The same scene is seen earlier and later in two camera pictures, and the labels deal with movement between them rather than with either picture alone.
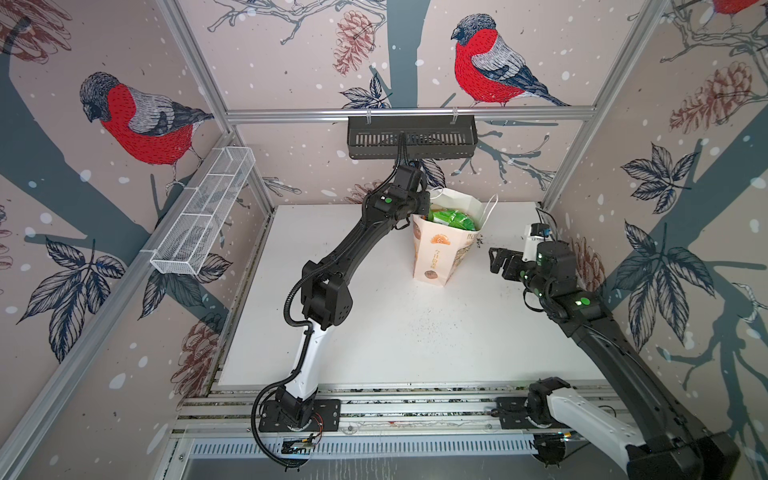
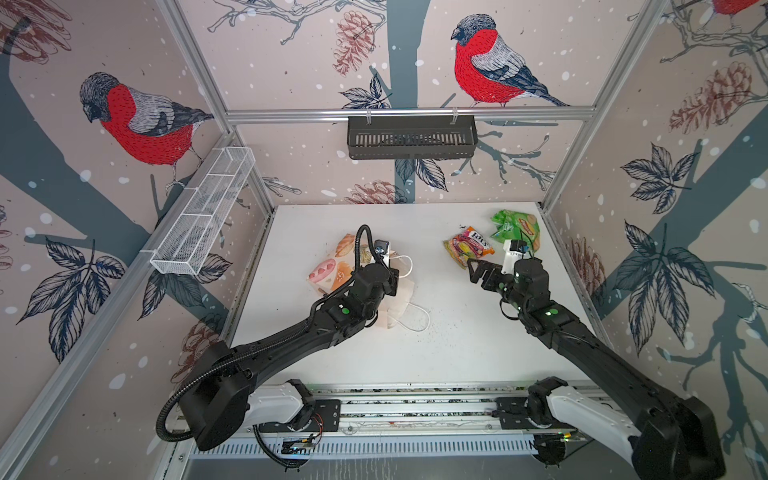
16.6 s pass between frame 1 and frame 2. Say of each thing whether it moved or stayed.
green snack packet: moved
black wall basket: stayed
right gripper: moved
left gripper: moved
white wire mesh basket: stayed
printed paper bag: moved
